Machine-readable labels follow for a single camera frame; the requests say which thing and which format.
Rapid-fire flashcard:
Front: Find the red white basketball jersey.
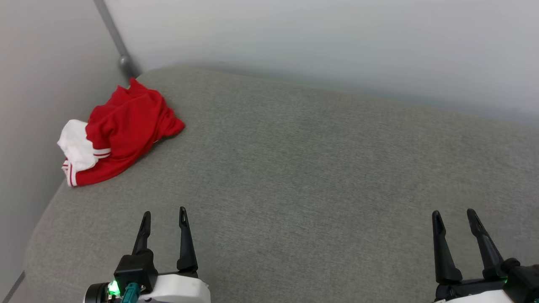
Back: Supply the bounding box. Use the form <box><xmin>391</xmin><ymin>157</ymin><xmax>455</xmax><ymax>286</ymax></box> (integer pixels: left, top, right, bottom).
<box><xmin>57</xmin><ymin>77</ymin><xmax>186</xmax><ymax>187</ymax></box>

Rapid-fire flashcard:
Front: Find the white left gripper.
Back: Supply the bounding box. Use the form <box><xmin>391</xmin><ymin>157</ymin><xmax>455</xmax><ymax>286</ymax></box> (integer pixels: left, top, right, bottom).
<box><xmin>131</xmin><ymin>206</ymin><xmax>211</xmax><ymax>303</ymax></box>

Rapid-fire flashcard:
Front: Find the grey metal pole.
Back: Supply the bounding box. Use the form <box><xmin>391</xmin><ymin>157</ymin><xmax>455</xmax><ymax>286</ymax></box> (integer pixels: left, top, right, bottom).
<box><xmin>93</xmin><ymin>0</ymin><xmax>141</xmax><ymax>80</ymax></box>

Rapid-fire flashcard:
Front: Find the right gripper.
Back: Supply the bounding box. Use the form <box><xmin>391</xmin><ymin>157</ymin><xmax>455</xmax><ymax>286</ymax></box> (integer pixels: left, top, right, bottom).
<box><xmin>431</xmin><ymin>208</ymin><xmax>516</xmax><ymax>303</ymax></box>

